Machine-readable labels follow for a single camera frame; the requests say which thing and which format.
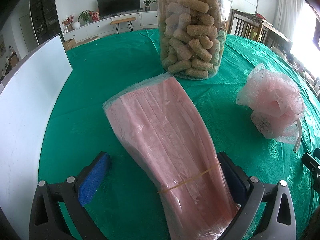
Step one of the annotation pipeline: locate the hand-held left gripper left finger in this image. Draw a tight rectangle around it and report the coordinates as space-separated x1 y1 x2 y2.
29 151 112 240

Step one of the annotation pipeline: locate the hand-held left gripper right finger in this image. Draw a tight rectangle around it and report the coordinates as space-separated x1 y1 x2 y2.
217 151 297 240

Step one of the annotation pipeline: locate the pink face mask pack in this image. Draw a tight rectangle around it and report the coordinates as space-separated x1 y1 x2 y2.
102 72 242 240

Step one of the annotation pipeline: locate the white cardboard box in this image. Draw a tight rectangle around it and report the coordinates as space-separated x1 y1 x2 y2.
0 33 73 220

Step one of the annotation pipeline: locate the green tablecloth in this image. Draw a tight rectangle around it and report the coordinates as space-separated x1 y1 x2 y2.
38 29 320 240

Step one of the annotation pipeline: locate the pink bath loofah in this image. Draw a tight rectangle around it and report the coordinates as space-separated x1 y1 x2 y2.
236 63 308 153

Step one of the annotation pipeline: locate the white sheer curtain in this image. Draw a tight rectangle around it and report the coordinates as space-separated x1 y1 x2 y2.
271 0 307 47

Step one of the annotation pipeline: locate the wooden railing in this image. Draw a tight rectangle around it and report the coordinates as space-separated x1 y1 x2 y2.
230 9 292 53

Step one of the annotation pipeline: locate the white television cabinet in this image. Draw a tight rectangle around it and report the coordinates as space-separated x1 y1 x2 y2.
62 10 158 42

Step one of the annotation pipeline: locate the clear jar of snack sticks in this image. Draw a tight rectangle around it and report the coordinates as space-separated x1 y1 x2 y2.
154 0 233 80

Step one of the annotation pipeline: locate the red flower bouquet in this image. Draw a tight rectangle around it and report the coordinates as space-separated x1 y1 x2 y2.
62 14 75 33

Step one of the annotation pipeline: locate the white door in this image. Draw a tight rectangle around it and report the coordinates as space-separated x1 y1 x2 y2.
19 14 38 52

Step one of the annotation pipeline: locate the wooden bench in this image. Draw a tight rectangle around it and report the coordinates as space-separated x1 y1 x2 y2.
110 17 137 34

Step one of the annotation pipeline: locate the bushy green potted plant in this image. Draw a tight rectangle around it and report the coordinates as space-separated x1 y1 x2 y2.
77 10 93 25

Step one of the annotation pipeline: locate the black display cabinet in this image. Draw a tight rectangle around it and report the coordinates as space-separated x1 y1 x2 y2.
29 0 63 46

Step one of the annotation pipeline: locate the black television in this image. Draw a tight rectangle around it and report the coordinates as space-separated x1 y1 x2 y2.
97 0 140 18

